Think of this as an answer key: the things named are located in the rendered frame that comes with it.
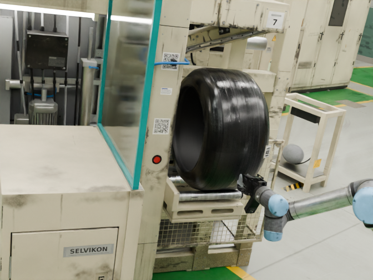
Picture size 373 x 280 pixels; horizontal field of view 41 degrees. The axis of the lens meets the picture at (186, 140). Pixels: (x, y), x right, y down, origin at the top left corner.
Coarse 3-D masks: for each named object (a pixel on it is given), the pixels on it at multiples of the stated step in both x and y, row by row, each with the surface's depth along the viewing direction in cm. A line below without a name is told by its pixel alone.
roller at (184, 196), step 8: (184, 192) 230; (192, 192) 231; (200, 192) 232; (208, 192) 234; (216, 192) 235; (224, 192) 237; (232, 192) 238; (240, 192) 240; (184, 200) 229; (192, 200) 231; (200, 200) 233
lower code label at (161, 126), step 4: (156, 120) 218; (160, 120) 218; (164, 120) 219; (168, 120) 220; (156, 124) 218; (160, 124) 219; (164, 124) 220; (168, 124) 220; (156, 128) 219; (160, 128) 220; (164, 128) 221; (168, 128) 221; (156, 132) 220; (160, 132) 221; (164, 132) 221; (168, 132) 222
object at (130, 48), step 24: (120, 0) 164; (144, 0) 139; (120, 24) 164; (144, 24) 139; (120, 48) 163; (144, 48) 139; (120, 72) 163; (144, 72) 139; (120, 96) 163; (144, 96) 137; (120, 120) 163; (144, 120) 140; (120, 144) 162
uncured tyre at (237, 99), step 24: (192, 72) 235; (216, 72) 224; (240, 72) 231; (192, 96) 258; (216, 96) 213; (240, 96) 216; (192, 120) 264; (216, 120) 210; (240, 120) 212; (264, 120) 217; (192, 144) 263; (216, 144) 211; (240, 144) 213; (264, 144) 218; (192, 168) 255; (216, 168) 215; (240, 168) 219
